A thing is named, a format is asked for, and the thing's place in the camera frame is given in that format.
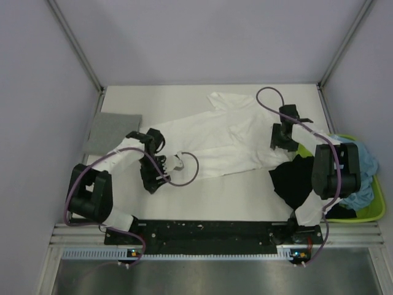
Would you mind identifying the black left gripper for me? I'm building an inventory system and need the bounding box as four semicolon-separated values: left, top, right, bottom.
139;155;170;194

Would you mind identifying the white daisy print t shirt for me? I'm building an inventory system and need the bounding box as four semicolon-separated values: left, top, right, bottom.
155;92;294;184

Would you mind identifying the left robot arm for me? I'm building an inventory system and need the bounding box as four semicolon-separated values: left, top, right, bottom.
67;128;170;244

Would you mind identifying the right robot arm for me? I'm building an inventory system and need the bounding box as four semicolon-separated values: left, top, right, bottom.
269;104;361;245

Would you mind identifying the black t shirt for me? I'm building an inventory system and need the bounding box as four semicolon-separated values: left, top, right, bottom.
268;153;359;219

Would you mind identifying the folded grey t shirt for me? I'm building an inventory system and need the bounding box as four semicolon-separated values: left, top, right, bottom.
82;112;142;155

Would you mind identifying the light blue t shirt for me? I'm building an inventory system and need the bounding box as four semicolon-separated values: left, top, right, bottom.
331;135;378;211

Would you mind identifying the green plastic basket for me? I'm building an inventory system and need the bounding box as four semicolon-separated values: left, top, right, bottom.
296;132;386;224

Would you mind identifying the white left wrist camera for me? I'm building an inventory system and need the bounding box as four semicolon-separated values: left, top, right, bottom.
163;152;184;173

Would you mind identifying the aluminium front frame rail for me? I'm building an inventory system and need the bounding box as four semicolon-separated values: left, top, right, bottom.
50;220;383;254

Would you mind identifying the right aluminium corner post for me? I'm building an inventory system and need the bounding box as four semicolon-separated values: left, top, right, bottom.
317;0;376;89

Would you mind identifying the aluminium corner post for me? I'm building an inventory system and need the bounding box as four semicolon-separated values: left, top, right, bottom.
45;0;104;93
317;0;376;89

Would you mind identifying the grey slotted cable duct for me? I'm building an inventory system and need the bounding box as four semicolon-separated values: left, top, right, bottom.
61;248;310;261

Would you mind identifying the left aluminium corner post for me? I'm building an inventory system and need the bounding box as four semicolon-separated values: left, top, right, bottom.
45;0;104;93

